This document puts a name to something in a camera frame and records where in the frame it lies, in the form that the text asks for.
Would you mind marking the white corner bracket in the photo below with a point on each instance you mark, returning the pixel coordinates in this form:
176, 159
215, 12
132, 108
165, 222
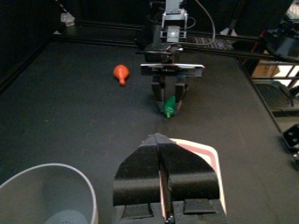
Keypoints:
66, 19

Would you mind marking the grey plastic bowl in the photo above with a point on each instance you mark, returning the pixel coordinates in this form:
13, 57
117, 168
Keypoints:
34, 192

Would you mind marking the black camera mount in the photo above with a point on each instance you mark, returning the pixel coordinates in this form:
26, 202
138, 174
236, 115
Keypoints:
284, 40

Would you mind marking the black frame rail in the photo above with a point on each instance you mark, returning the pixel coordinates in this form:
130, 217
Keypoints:
233, 52

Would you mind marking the orange toy drumstick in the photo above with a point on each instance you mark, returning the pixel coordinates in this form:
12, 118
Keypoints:
120, 73

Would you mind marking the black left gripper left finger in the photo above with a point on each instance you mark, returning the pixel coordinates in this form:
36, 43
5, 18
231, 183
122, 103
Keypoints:
137, 175

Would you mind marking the brown cardboard box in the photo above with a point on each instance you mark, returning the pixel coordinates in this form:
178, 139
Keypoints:
264, 70

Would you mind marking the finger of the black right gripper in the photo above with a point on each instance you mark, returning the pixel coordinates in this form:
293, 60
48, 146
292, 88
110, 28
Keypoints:
157, 89
181, 90

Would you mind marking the green toy pepper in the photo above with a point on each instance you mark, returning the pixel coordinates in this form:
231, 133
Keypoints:
169, 108

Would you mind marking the black gear box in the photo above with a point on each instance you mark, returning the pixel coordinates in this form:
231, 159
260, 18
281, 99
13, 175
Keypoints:
291, 138

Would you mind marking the pink plate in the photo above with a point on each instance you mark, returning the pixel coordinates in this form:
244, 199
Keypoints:
212, 163

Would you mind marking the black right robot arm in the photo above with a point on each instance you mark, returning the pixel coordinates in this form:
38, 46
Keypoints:
170, 20

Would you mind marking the black mesh chair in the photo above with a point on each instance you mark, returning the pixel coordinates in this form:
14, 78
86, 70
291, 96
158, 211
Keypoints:
273, 96

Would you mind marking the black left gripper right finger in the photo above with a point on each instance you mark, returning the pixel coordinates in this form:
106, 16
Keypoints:
190, 178

